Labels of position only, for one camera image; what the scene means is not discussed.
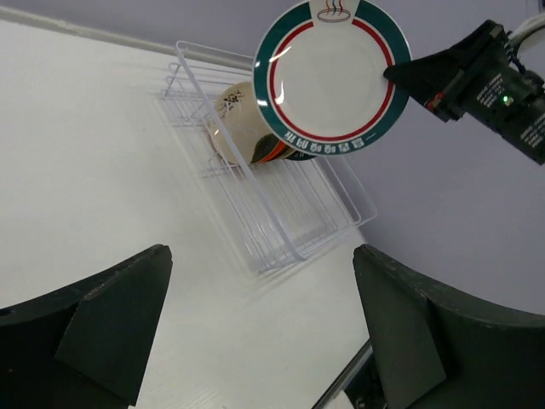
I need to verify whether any white wire dish rack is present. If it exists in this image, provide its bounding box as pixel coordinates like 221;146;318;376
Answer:
160;41;378;273

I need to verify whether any white plate green lettered rim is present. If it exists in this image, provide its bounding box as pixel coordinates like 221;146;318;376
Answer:
284;151;315;161

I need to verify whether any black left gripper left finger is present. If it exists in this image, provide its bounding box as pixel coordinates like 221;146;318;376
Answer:
1;245;173;408

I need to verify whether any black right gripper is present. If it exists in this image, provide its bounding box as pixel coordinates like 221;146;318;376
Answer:
383;20;544;165

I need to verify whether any orange plate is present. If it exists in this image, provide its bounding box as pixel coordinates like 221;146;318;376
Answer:
255;142;295;164

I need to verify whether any cream plate with black patch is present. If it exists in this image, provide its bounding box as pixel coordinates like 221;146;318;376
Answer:
215;82;281;164

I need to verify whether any large green red rimmed plate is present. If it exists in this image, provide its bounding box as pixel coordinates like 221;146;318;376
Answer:
252;1;411;157

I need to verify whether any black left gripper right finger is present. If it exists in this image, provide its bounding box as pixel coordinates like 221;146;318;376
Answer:
353;245;544;408

